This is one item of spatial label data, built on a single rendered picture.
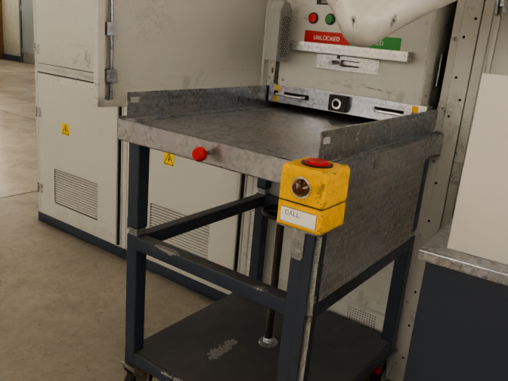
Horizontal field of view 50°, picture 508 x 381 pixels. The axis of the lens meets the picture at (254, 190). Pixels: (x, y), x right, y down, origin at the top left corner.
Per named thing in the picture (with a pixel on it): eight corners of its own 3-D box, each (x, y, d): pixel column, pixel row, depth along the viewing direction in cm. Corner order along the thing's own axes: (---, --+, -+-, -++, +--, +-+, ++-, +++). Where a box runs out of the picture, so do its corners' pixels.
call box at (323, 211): (318, 238, 81) (326, 172, 78) (274, 224, 85) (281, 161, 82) (343, 226, 87) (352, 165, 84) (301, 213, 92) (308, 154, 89)
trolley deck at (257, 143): (328, 197, 105) (332, 168, 104) (117, 139, 139) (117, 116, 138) (440, 153, 158) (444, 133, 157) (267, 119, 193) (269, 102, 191)
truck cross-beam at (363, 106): (423, 128, 153) (427, 106, 151) (267, 100, 183) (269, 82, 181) (429, 126, 157) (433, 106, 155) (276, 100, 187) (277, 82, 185)
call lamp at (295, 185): (305, 202, 80) (308, 181, 79) (286, 197, 81) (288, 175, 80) (309, 200, 81) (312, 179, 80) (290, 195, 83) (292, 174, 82)
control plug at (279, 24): (276, 60, 166) (281, 1, 161) (263, 59, 169) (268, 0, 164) (289, 61, 172) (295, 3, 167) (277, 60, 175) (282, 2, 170)
